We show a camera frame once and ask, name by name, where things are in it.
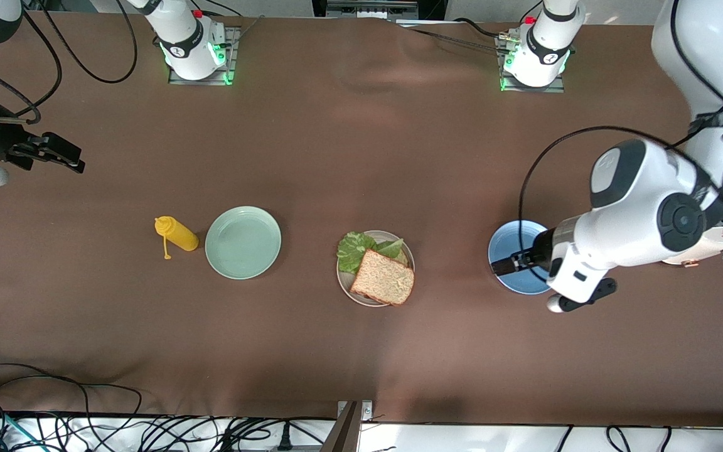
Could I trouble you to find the brown bread slice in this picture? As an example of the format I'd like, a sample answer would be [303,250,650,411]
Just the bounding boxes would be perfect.
[350,249,416,307]

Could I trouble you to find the yellow mustard squeeze bottle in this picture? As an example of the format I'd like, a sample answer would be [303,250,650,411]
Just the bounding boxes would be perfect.
[154,216,200,260]

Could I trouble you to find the green lettuce leaf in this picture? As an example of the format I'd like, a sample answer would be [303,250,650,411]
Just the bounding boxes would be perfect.
[336,231,405,274]

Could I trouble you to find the blue plate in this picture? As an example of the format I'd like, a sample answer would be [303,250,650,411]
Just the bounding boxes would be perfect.
[488,220,555,296]

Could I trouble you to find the beige plate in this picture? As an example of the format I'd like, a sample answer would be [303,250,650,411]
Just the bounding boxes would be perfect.
[336,230,415,308]

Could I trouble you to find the pale green plate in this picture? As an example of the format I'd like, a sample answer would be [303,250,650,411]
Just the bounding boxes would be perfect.
[205,206,282,281]

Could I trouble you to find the brown table cloth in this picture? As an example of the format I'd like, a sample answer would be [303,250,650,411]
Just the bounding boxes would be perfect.
[0,9,723,429]

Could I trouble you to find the grey power strip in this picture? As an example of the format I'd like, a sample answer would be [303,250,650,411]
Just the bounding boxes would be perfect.
[326,0,420,19]

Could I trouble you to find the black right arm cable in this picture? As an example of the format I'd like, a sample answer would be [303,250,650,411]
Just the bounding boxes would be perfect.
[0,0,139,124]

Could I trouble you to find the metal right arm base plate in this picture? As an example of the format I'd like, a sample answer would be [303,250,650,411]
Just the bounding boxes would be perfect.
[168,26,238,86]

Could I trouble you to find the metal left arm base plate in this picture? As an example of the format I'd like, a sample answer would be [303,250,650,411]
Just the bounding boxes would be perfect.
[500,33,567,94]

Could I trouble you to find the thin grey cable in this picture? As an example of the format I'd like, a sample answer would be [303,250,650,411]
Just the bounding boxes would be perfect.
[227,16,266,48]

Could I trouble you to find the black base supply cable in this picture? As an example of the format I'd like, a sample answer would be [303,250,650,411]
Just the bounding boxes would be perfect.
[396,18,528,54]

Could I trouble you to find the aluminium profile post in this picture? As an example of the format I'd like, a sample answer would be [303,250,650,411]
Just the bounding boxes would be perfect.
[333,399,375,452]

